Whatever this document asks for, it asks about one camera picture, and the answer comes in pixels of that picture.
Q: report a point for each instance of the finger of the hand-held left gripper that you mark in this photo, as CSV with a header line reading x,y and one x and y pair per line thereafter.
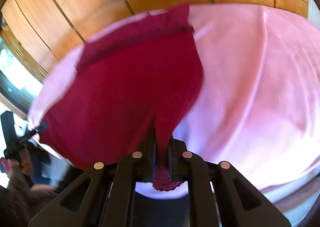
x,y
37,129

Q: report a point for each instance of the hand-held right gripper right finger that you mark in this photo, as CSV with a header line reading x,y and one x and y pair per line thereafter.
x,y
173,160

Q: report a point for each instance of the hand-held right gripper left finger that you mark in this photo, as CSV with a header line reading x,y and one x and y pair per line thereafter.
x,y
149,158

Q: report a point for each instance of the dark red knitted garment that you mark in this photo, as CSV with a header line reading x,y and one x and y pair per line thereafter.
x,y
125,92

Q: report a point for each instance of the person's left forearm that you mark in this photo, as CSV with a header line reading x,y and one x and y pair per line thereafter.
x,y
22,204

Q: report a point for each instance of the person's left hand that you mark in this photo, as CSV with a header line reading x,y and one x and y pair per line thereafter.
x,y
25,163

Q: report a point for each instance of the dark cloth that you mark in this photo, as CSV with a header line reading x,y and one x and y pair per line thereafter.
x,y
40,164

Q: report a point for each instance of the bright window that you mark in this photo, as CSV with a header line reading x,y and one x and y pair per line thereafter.
x,y
17,74

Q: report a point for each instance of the pink blanket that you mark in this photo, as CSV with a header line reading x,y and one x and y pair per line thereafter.
x,y
250,92

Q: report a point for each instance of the wooden wardrobe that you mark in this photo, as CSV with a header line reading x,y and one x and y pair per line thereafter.
x,y
75,0

